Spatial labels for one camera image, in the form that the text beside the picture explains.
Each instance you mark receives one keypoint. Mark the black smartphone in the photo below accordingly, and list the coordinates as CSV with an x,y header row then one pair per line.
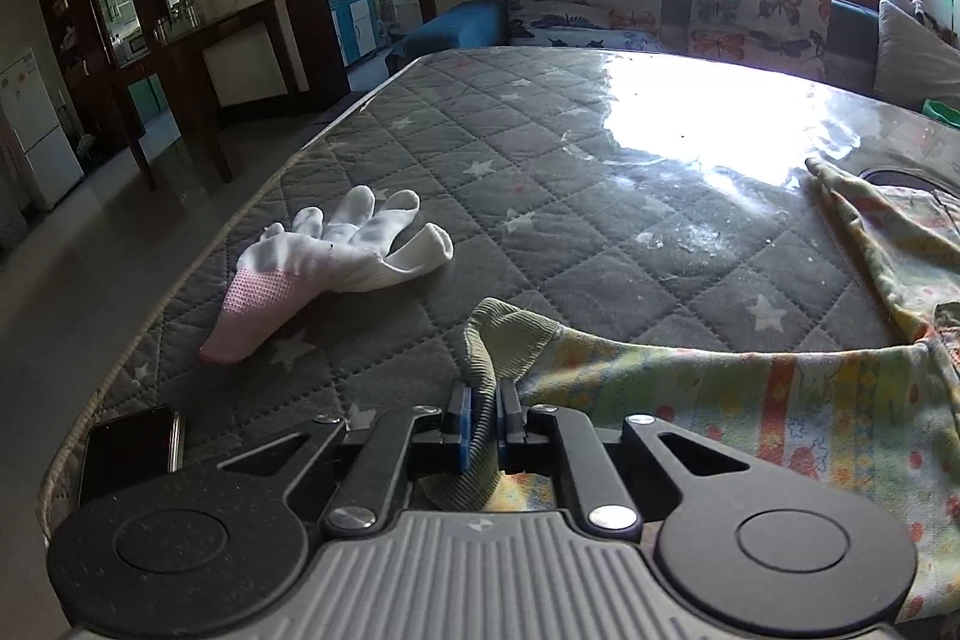
x,y
127,452

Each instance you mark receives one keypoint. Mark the dark wooden side table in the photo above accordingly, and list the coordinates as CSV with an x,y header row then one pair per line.
x,y
195,48

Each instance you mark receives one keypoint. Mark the blue sofa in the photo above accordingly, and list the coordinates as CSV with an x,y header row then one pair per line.
x,y
450,25

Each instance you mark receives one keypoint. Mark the grey pillow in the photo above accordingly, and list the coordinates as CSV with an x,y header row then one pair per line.
x,y
919,55

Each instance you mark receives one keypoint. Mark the white refrigerator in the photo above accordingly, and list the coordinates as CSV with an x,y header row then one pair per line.
x,y
37,130

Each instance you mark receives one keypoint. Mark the white plush toy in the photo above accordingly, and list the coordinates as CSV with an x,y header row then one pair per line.
x,y
919,6

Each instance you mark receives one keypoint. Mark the round black induction cooktop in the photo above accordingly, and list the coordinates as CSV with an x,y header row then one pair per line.
x,y
915,179

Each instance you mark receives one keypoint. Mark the white glove with pink cuff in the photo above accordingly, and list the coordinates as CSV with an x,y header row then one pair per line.
x,y
337,250

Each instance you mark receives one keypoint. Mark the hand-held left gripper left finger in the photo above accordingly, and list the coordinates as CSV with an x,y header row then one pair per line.
x,y
465,434

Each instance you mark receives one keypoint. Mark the butterfly print cushion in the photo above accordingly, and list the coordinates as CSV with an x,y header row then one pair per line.
x,y
585,10
757,25

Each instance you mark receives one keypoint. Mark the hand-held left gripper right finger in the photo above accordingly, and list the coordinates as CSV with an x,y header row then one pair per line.
x,y
505,434

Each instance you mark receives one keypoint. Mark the grey quilted star table cover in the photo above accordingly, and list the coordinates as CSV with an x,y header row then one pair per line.
x,y
525,175

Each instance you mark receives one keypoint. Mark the green printed baby garment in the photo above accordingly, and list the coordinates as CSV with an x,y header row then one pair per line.
x,y
750,400

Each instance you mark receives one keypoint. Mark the blue and white cabinet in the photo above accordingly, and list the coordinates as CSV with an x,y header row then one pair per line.
x,y
352,18

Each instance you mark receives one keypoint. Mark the green plastic bowl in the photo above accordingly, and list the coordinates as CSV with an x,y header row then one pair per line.
x,y
943,114

